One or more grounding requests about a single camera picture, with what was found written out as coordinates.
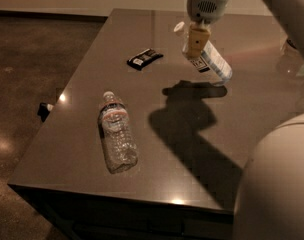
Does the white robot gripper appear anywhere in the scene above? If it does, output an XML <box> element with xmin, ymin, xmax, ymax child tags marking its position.
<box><xmin>186</xmin><ymin>0</ymin><xmax>229</xmax><ymax>58</ymax></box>

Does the blue plastic water bottle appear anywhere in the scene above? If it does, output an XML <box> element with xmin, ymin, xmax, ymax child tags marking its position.
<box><xmin>174</xmin><ymin>21</ymin><xmax>232</xmax><ymax>86</ymax></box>

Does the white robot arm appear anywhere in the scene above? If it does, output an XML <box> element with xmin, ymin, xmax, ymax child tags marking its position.
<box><xmin>233</xmin><ymin>0</ymin><xmax>304</xmax><ymax>240</ymax></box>

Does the clear crushed plastic bottle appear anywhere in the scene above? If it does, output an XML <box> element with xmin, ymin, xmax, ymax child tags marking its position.
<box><xmin>98</xmin><ymin>91</ymin><xmax>138</xmax><ymax>174</ymax></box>

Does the black snack bar wrapper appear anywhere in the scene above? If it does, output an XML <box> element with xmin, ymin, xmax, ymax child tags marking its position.
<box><xmin>127</xmin><ymin>48</ymin><xmax>163</xmax><ymax>71</ymax></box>

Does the grey table with drawers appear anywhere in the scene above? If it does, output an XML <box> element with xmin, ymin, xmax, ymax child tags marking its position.
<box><xmin>9</xmin><ymin>9</ymin><xmax>304</xmax><ymax>240</ymax></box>

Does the black object on floor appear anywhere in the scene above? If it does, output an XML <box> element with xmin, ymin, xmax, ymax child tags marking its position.
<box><xmin>37</xmin><ymin>102</ymin><xmax>54</xmax><ymax>122</ymax></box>

